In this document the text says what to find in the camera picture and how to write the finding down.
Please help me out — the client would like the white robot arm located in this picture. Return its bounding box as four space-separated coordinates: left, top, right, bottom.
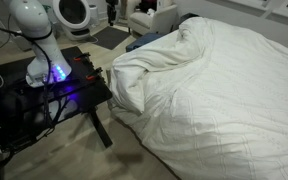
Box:
3 0 72 88

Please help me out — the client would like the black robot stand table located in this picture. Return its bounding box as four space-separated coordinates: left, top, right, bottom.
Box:
0 47 112 167

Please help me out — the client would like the white duvet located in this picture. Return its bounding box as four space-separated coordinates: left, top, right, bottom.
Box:
110 17 288 180

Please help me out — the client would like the dark floor mat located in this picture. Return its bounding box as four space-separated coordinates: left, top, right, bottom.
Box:
94 26 130 50

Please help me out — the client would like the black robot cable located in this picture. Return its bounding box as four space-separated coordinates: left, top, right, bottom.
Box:
0 0 57 134

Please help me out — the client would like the beige armchair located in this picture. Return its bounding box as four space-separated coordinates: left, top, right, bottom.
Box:
127 4 177 35

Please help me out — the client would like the orange black clamp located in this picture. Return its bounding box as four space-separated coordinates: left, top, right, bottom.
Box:
86 67 102 80
73 52 91 61

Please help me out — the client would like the white round appliance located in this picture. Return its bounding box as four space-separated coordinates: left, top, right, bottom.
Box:
52 0 91 41

